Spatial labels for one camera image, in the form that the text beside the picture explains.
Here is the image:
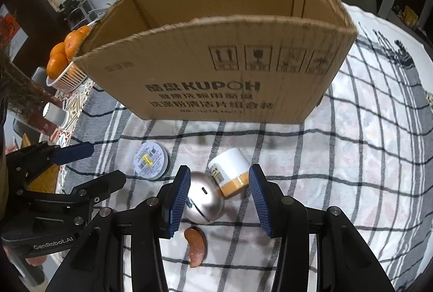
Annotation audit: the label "white storage rack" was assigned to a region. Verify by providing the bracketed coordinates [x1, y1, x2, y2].
[47, 0, 102, 28]

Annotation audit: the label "small brown curved piece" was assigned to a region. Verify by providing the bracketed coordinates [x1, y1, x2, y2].
[183, 226, 208, 268]

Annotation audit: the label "red wall painting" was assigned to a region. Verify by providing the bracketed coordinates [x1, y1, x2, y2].
[0, 4, 28, 59]

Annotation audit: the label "colourful patterned table runner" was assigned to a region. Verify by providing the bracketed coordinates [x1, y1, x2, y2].
[54, 79, 97, 144]

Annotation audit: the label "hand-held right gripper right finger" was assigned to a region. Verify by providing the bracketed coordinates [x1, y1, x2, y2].
[248, 163, 395, 292]

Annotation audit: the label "brown cardboard box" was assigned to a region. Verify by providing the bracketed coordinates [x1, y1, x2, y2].
[73, 0, 358, 125]

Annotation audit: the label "grey white plaid cloth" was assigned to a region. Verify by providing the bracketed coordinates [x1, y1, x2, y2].
[56, 8, 433, 292]

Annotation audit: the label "white plastic fruit basket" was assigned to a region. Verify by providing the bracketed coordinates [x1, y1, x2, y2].
[45, 19, 102, 91]

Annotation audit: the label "dried pink flowers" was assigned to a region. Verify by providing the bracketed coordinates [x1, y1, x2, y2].
[0, 48, 51, 110]

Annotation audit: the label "round tin with yellow label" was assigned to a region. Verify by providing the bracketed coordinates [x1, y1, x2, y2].
[133, 141, 170, 181]

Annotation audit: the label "white jar with tan lid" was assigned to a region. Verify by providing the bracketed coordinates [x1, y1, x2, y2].
[207, 147, 251, 198]

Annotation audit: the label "low cabinet with small things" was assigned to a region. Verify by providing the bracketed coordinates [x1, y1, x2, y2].
[392, 4, 428, 38]

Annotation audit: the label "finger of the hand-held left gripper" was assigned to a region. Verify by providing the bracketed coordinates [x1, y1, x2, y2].
[5, 141, 95, 189]
[20, 169, 127, 211]

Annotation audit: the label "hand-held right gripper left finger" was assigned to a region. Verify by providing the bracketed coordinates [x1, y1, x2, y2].
[45, 165, 193, 292]

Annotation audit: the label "small grey cylinder speaker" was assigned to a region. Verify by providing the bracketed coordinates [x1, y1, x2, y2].
[42, 102, 70, 126]

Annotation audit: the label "orange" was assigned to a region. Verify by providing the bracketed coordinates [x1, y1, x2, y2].
[50, 42, 66, 59]
[46, 53, 68, 79]
[64, 26, 92, 59]

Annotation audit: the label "glass vase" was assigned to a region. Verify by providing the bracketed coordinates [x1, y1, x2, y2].
[0, 89, 65, 144]

